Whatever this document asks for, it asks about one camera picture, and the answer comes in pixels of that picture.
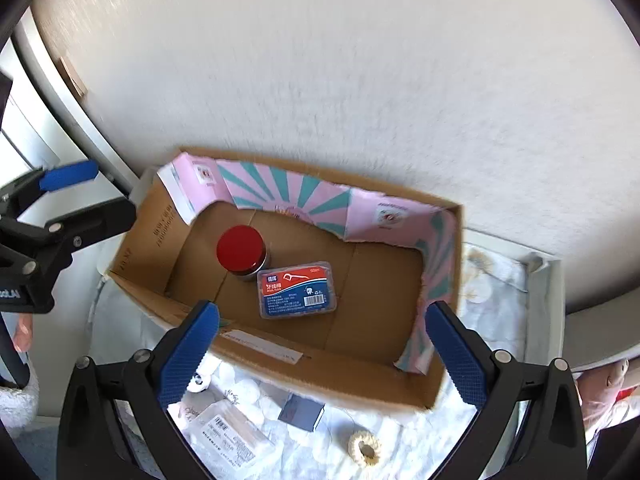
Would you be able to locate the pink plush toy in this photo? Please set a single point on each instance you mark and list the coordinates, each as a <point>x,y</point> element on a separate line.
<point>597,392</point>

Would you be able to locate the clear cotton swab box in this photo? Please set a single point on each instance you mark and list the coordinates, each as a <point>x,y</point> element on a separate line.
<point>227,443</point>

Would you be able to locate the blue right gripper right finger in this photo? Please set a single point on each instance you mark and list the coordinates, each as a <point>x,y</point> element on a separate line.
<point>462,351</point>

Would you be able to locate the clear floss pick box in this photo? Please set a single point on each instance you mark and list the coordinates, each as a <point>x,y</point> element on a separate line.
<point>306,289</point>

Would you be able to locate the cream hair scrunchie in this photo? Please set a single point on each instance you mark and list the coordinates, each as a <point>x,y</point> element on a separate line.
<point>364,449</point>

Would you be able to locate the red lid jar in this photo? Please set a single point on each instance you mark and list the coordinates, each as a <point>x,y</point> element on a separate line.
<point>242,251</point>

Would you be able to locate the white door with handle recess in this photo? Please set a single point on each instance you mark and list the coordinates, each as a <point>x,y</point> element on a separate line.
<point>43,119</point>

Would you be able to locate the person's left hand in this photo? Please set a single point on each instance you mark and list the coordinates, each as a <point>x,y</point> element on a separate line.
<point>24,332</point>

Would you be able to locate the brown cardboard box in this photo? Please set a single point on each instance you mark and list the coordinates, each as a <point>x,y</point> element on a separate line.
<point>393,251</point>

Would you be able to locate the small blue box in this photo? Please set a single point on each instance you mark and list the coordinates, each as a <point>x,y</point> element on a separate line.
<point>301,413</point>

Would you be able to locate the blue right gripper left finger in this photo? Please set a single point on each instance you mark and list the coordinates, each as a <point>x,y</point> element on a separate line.
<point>181,350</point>

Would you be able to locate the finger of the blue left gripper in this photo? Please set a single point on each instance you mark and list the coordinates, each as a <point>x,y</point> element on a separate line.
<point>65,176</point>

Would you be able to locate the floral bed sheet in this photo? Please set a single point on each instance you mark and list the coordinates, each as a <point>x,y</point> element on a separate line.
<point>316,440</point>

